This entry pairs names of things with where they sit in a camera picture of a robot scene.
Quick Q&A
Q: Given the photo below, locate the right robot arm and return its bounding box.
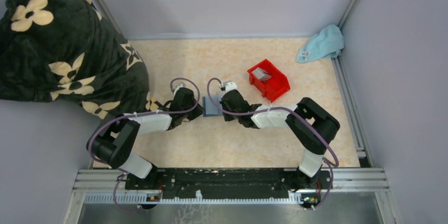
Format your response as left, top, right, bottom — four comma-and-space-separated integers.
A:
219, 90, 340, 188

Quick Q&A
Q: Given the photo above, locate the silver credit cards stack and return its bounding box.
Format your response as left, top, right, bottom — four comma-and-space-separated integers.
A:
252, 67, 272, 82

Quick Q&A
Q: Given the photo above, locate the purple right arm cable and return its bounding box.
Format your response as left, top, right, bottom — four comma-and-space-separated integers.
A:
207, 77, 340, 211

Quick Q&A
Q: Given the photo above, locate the red plastic bin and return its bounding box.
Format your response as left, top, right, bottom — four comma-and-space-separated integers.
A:
247, 59, 291, 102

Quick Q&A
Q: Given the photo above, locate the teal card holder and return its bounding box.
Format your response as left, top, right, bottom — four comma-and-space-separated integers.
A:
202, 97, 223, 117

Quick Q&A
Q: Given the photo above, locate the light blue cloth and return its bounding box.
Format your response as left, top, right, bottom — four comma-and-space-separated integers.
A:
296, 24, 345, 63

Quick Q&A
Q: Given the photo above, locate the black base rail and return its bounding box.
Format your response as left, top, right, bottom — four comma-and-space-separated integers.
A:
125, 168, 331, 204

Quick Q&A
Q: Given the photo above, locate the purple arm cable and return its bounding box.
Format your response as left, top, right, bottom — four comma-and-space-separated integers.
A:
207, 77, 340, 211
87, 77, 201, 213

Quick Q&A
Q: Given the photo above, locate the black floral blanket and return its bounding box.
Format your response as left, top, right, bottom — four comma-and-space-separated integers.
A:
1, 0, 158, 118

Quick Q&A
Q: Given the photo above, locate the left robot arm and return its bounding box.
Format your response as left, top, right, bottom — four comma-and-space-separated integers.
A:
86, 86, 204, 189

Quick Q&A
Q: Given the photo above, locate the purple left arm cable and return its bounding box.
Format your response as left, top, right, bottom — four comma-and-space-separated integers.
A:
87, 77, 201, 213

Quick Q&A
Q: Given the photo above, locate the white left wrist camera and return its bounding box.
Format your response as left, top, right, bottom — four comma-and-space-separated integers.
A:
173, 83, 185, 96

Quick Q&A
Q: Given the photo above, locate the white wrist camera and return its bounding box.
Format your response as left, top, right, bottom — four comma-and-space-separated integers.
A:
173, 83, 185, 96
220, 81, 238, 92

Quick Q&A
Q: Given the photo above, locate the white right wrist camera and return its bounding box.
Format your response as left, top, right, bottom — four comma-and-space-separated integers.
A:
220, 81, 238, 92

